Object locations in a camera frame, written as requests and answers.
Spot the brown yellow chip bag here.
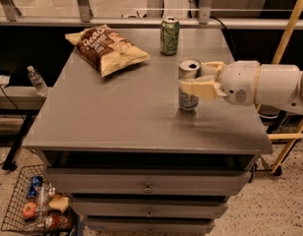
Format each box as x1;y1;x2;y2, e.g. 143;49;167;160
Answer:
65;25;151;77

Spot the grey side bench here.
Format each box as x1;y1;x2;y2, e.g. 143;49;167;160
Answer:
0;87;45;171

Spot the yellow sponge in basket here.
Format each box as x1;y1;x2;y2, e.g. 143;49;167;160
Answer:
48;196;69;213

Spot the grey drawer cabinet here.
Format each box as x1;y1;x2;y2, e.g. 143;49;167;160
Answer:
24;29;272;236

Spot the blue silver redbull can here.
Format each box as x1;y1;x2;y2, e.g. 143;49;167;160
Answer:
178;57;202;111

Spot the black wire basket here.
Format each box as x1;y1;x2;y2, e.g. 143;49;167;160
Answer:
0;164;77;235

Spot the blue can in basket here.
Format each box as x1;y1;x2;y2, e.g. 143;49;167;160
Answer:
27;176;43;198

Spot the red apple in basket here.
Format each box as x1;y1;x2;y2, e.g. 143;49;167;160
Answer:
22;202;36;219

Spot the clear bottle in basket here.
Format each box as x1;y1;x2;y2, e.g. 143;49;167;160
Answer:
36;183;56;211

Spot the yellow wooden frame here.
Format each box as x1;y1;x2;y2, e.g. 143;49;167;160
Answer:
255;0;303;176

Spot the clear plastic water bottle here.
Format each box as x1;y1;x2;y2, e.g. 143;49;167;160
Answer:
28;66;48;97

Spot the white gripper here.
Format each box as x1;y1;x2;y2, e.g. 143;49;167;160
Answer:
179;61;260;106

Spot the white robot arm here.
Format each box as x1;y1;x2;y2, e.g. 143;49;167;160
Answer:
179;61;303;115

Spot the green soda can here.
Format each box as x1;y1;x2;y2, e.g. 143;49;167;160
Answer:
160;17;180;55

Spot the red packet in basket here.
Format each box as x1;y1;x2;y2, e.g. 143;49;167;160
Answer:
45;212;73;230

